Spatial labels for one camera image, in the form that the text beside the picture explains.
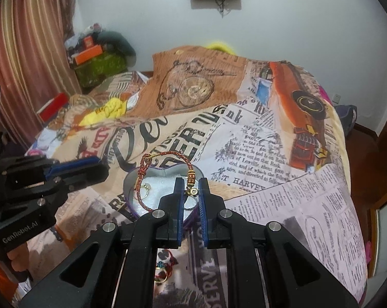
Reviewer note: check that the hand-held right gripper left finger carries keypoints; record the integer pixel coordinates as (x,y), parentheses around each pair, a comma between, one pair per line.
(179,200)

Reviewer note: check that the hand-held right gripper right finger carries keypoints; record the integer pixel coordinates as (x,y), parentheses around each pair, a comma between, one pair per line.
(203,205)

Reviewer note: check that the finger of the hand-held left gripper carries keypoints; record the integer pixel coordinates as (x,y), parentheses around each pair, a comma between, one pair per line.
(87,175)
(68,166)

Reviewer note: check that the heart-shaped jewelry box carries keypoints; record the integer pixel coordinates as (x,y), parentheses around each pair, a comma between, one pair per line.
(163,184)

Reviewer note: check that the red box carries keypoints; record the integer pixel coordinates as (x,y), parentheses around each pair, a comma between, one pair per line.
(52,106)

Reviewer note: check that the yellow cloth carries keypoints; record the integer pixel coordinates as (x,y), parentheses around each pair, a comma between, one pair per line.
(111,109)

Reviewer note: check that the printed blanket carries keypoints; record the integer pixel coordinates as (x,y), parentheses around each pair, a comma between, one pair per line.
(244,141)

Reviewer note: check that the green patterned box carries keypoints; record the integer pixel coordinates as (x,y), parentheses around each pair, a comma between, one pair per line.
(100,69)

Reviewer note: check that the striped pink curtain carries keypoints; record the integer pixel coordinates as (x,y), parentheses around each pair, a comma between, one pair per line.
(30,54)

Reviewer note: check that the small orange box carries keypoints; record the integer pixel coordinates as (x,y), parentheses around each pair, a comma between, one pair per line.
(89,41)

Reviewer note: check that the dark green cloth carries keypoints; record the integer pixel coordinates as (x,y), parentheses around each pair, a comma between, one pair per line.
(116,43)

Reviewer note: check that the yellow fluffy item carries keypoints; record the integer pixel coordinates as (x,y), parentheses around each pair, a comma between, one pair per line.
(220,46)

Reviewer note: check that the dark backpack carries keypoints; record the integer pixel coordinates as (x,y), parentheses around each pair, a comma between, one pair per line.
(346,118)

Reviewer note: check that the wooden door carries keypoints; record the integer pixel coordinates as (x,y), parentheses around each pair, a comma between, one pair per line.
(385,154)

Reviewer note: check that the wall socket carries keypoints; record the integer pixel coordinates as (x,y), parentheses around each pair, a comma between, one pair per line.
(336,97)

